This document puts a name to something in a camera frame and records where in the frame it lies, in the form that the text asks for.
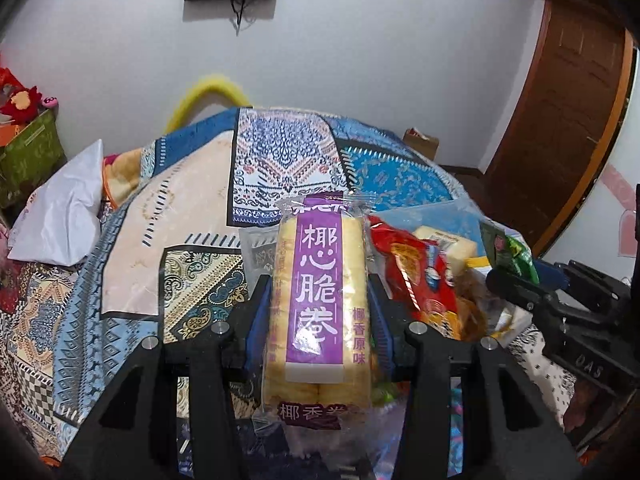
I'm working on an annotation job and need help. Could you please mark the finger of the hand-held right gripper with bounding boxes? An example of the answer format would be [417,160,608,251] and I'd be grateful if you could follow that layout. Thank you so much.
[542,259,629,307]
[486,266,569,334]

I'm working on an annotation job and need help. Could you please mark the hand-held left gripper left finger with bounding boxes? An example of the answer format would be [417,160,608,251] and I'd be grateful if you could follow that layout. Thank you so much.
[60,275,274,480]

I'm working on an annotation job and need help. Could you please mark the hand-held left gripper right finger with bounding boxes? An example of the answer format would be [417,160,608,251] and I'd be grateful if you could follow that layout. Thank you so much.
[367,275,583,480]

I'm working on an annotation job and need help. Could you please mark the green snack packet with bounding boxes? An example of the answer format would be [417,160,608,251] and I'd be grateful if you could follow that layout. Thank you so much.
[479,220,541,286]

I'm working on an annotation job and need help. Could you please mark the purple label egg roll packet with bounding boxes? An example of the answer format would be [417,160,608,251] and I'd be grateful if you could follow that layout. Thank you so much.
[252,191,378,432]

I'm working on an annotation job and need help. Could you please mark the clear plastic container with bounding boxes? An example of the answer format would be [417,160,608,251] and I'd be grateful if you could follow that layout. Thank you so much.
[239,200,536,480]

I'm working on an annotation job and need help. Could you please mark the brown biscuit packet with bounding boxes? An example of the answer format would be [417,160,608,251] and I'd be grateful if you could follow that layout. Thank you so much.
[457,280,489,344]

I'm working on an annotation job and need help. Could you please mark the red snack packet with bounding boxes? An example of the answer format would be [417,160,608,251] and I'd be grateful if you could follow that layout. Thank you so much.
[367,215,464,342]

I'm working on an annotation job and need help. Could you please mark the pale yellow snack packet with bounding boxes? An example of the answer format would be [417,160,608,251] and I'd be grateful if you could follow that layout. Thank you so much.
[412,225,479,277]

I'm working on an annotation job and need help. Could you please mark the blue patchwork blanket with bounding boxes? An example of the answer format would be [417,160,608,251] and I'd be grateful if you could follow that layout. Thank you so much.
[0,106,581,480]

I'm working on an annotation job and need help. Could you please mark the brown wooden door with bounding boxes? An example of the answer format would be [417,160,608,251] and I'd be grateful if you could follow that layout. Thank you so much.
[482,0,639,256]

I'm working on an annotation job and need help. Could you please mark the brown cardboard box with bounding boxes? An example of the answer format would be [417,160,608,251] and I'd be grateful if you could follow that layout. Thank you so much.
[402,129,441,162]

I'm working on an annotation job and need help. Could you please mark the orange floral fleece blanket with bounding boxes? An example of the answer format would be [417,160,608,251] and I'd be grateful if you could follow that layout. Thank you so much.
[102,152,144,211]

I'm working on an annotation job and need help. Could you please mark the white plastic bag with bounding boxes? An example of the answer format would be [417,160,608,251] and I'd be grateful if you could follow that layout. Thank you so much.
[7,139,106,266]

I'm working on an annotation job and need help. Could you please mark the yellow hoop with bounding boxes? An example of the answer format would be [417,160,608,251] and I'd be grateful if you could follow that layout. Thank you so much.
[164,74,251,136]

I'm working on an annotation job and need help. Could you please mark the green storage box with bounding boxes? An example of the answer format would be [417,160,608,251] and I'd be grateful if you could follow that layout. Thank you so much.
[0,110,69,209]

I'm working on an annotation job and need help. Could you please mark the red plush decorations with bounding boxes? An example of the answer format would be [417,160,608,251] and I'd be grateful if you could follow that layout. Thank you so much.
[0,65,61,126]

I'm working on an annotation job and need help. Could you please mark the black monitor cable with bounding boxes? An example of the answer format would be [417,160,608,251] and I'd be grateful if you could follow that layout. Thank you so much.
[230,0,259,36]

